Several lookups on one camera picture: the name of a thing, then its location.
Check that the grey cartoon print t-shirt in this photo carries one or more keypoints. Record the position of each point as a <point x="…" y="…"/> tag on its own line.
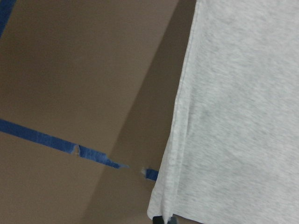
<point x="232" y="156"/>

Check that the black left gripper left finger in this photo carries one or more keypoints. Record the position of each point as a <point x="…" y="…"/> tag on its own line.
<point x="157" y="220"/>

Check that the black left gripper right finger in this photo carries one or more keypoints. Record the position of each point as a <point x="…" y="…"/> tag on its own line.
<point x="173" y="220"/>

